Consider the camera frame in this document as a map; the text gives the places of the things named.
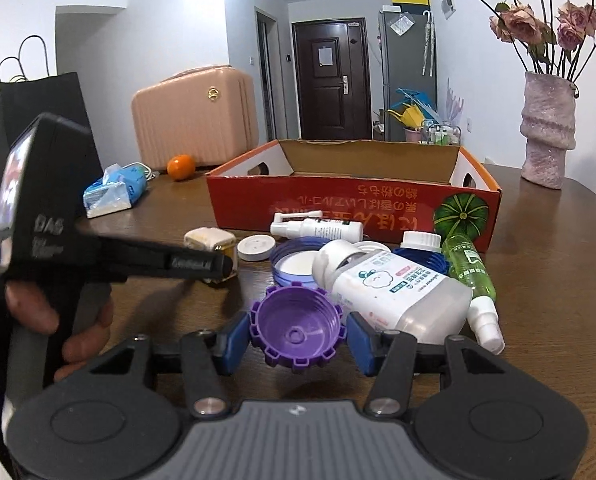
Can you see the folded hanging umbrella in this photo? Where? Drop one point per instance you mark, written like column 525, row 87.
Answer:
column 430, row 45

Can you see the white flanged cap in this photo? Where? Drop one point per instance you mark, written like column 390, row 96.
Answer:
column 254, row 247

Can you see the purple wall decoration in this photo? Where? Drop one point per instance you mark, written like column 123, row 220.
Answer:
column 454, row 102

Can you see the large white labelled bottle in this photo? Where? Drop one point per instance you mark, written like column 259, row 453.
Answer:
column 403, row 290

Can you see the wall photo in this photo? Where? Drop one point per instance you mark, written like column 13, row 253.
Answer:
column 448, row 7

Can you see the white spray bottle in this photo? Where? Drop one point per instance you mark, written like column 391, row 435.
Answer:
column 328, row 231

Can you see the grey refrigerator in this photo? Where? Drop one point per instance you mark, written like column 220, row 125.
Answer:
column 408, row 60

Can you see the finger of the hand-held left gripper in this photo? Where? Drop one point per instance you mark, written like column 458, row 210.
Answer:
column 187, row 264

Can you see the paper sheet on door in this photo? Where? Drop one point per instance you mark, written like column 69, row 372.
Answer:
column 326, row 56

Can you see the orange fruit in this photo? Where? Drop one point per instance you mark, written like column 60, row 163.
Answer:
column 181, row 167

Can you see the red cardboard box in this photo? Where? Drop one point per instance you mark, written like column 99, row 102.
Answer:
column 328, row 200

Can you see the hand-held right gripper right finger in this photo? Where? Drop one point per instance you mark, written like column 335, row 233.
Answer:
column 360, row 345

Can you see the pink suitcase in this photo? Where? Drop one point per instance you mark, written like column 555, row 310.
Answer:
column 192, row 120

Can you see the blue bottle with white cap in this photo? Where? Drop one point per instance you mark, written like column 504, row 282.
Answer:
column 420, row 244

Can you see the blue tissue pack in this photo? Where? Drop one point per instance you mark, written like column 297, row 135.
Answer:
column 112, row 192

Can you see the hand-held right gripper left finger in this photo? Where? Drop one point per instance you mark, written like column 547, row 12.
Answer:
column 237, row 342

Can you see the dried pink rose bouquet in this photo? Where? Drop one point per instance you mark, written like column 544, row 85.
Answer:
column 523, row 25

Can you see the small cream jar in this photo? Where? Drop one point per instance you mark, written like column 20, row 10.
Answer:
column 207, row 238

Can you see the purple ribbed bottle cap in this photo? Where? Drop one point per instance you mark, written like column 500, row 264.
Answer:
column 298, row 325

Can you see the pink textured vase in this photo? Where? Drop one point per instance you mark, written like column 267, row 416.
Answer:
column 548, row 130

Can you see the person's left hand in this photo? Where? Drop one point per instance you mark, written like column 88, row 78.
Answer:
column 85, row 340

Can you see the blue and yellow plastic toys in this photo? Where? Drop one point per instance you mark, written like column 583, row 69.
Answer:
column 413, row 107

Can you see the blue round lid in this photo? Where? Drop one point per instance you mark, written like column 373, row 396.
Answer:
column 298, row 265

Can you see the green spray bottle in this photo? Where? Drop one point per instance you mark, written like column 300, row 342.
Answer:
column 470, row 270

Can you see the dark brown door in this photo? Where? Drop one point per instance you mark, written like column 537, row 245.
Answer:
column 328, row 105

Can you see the pink small bucket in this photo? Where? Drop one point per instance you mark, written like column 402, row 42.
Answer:
column 413, row 135

